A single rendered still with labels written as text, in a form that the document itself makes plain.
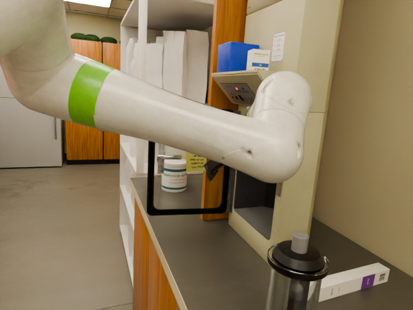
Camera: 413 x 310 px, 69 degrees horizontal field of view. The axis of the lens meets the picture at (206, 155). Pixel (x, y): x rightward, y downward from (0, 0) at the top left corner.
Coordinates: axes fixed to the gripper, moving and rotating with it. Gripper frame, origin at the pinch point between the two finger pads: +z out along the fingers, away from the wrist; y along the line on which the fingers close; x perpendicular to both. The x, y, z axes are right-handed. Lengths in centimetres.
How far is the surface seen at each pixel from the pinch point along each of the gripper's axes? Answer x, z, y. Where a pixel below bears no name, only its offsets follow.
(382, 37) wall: -20, -21, -64
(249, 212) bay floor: 11.8, 24.8, -11.8
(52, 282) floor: -14, 184, 79
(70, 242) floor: -48, 230, 64
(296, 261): 27.9, -30.1, 12.1
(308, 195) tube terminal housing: 16.9, -3.1, -18.0
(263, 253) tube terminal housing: 26.4, 13.6, -4.1
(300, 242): 25.5, -30.2, 9.5
